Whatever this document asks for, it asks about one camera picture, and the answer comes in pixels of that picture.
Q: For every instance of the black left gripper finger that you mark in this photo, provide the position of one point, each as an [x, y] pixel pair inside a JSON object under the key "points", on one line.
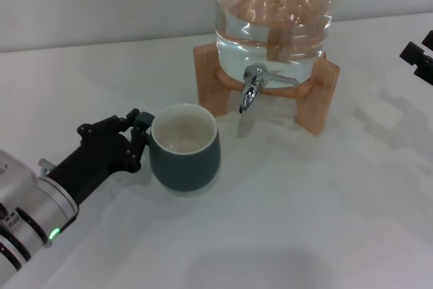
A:
{"points": [[137, 147], [101, 126]]}

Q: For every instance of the dark teal ceramic mug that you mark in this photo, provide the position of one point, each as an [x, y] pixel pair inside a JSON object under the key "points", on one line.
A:
{"points": [[189, 170]]}

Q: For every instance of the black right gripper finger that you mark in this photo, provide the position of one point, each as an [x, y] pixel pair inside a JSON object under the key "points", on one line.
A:
{"points": [[429, 40], [423, 62]]}

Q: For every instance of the chrome faucet tap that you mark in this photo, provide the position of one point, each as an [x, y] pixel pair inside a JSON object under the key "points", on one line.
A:
{"points": [[249, 94]]}

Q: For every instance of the glass water dispenser jar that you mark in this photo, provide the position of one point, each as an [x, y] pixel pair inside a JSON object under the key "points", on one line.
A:
{"points": [[270, 48]]}

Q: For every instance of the wooden dispenser stand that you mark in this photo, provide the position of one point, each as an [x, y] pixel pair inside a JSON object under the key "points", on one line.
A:
{"points": [[209, 82]]}

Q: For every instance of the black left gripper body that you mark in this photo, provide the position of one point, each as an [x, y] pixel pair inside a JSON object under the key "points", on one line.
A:
{"points": [[94, 160]]}

